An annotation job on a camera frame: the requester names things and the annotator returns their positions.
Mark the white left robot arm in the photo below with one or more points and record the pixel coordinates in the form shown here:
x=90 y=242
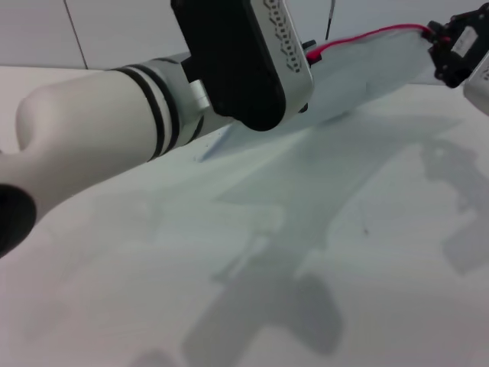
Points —
x=95 y=126

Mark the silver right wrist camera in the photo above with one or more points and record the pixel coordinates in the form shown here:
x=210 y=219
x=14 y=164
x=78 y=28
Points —
x=479 y=91

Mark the clear document bag red zip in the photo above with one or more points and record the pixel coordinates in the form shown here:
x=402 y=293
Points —
x=363 y=72

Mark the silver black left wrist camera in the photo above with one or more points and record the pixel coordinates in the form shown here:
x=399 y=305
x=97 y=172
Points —
x=237 y=57

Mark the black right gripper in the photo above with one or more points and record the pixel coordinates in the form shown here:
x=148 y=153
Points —
x=471 y=47

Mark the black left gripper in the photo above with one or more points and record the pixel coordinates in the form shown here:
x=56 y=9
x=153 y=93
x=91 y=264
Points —
x=304 y=108

